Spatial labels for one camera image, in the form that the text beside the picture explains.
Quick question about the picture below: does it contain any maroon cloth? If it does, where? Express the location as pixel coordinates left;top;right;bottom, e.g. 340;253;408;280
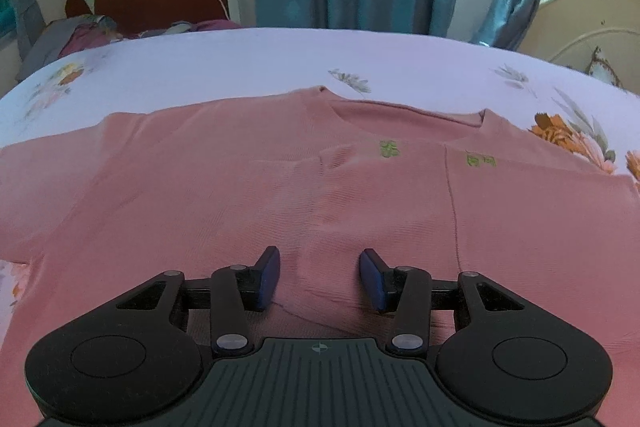
59;18;126;58

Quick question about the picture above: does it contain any pink shirt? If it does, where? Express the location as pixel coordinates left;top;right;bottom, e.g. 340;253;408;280
0;85;639;427

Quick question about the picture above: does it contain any cream round headboard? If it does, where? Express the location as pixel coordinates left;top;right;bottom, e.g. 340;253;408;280
519;0;640;96

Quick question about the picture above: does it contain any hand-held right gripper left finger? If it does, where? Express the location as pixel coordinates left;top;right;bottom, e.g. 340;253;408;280
116;246;281;354

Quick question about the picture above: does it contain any floral pillow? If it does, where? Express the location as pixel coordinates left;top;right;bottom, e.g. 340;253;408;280
584;46;624;88

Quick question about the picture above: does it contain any floral white bedsheet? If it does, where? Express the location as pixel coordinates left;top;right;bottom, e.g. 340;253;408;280
0;27;640;348

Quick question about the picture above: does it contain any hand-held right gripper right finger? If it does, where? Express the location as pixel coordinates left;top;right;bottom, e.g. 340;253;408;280
359;248;526;354

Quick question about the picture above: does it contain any pile of clothes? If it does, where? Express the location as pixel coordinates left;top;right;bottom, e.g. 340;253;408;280
16;17;96;82

